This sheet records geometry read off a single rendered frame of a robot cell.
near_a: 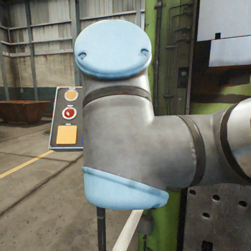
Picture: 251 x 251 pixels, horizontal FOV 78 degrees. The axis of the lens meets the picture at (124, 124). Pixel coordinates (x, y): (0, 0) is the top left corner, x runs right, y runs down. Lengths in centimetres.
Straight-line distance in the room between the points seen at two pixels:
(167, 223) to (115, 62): 107
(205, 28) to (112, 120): 64
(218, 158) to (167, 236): 105
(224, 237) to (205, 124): 72
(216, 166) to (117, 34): 18
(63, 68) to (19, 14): 352
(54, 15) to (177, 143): 902
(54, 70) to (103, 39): 829
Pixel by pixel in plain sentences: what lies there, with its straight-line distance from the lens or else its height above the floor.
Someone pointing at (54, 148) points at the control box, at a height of 96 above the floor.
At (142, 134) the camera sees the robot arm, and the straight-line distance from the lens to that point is 16.
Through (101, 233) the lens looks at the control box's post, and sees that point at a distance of 105.
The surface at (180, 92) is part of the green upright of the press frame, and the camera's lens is 85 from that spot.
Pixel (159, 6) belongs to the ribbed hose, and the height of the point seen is 157.
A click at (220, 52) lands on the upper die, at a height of 132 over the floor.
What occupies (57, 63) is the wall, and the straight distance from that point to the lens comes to 842.
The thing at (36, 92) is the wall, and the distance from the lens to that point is 918.
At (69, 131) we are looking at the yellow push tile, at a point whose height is 102.
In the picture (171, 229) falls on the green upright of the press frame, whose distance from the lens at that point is 117.
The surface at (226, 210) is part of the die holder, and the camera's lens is 80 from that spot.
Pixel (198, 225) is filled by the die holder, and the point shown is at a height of 62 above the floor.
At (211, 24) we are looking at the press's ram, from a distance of 75.
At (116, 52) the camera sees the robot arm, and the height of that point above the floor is 121.
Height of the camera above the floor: 117
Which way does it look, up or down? 11 degrees down
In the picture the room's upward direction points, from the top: straight up
